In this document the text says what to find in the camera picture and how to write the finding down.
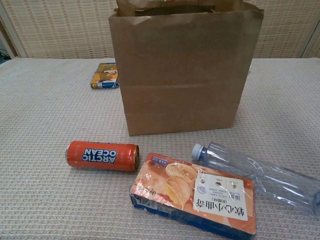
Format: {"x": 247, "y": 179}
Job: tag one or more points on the orange cookie box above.
{"x": 175, "y": 182}

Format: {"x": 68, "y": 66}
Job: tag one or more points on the clear plastic water bottle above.
{"x": 250, "y": 170}

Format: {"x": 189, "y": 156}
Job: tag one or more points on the brown paper bag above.
{"x": 180, "y": 75}

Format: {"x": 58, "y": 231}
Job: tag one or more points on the yellow blue snack box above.
{"x": 105, "y": 77}

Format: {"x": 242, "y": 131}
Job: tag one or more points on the orange Arctic Ocean can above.
{"x": 100, "y": 156}

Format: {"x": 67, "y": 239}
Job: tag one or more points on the white woven tablecloth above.
{"x": 37, "y": 125}

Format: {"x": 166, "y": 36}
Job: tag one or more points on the bamboo folding screen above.
{"x": 62, "y": 25}

